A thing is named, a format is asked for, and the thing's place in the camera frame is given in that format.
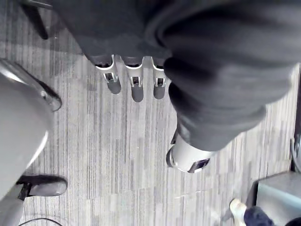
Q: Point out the robot left hand black cloth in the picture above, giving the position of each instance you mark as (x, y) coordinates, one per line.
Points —
(211, 58)

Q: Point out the dark furniture panel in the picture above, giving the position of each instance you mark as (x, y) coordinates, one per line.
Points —
(296, 113)

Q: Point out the grey box cabinet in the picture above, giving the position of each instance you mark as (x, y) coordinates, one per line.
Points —
(279, 193)

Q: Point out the person's white shoe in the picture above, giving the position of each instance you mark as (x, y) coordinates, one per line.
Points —
(238, 208)

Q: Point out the person's leg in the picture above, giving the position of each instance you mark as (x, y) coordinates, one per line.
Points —
(261, 217)

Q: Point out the black furniture leg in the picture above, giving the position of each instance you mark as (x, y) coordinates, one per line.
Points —
(38, 21)

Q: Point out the silver robot leg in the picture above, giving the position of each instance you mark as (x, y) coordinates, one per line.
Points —
(9, 212)
(21, 131)

